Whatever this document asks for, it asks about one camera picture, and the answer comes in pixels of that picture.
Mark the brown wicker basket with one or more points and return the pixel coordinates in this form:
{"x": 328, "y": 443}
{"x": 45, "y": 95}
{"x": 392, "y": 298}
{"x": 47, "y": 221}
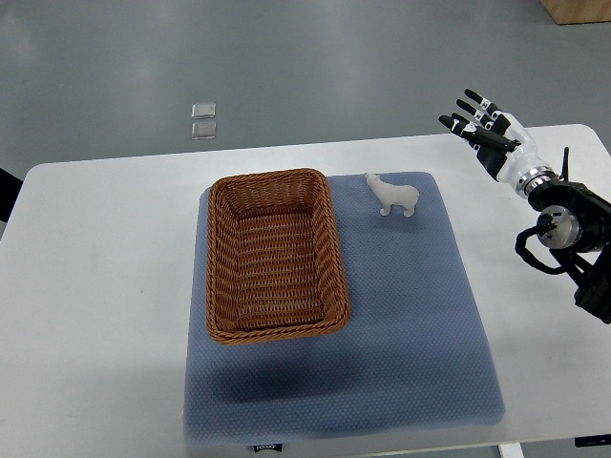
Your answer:
{"x": 274, "y": 267}

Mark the dark object at left edge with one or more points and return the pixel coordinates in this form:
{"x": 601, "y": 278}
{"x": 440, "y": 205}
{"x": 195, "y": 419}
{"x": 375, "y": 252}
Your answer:
{"x": 10, "y": 187}

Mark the black mat label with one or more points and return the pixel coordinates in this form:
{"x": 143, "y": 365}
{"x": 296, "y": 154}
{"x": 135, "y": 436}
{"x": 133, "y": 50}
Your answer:
{"x": 268, "y": 447}

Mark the blue-grey textured mat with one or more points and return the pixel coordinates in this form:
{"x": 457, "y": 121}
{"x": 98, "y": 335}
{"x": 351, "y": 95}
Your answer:
{"x": 413, "y": 355}

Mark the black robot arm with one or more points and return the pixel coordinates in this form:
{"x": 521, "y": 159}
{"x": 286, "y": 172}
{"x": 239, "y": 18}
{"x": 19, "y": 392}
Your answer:
{"x": 571, "y": 235}

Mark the black table control panel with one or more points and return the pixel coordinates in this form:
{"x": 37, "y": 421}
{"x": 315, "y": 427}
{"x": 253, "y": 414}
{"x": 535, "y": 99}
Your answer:
{"x": 593, "y": 441}

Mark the white bear figurine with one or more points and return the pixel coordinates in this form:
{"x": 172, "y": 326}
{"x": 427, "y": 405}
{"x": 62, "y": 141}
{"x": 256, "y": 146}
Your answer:
{"x": 391, "y": 195}

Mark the upper silver floor plate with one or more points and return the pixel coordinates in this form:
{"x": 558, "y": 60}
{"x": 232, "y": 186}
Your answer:
{"x": 203, "y": 110}

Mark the wooden box corner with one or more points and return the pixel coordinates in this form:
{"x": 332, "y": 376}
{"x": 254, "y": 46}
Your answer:
{"x": 573, "y": 12}

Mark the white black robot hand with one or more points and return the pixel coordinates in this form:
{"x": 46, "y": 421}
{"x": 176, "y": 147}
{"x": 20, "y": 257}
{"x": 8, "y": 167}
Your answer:
{"x": 502, "y": 145}

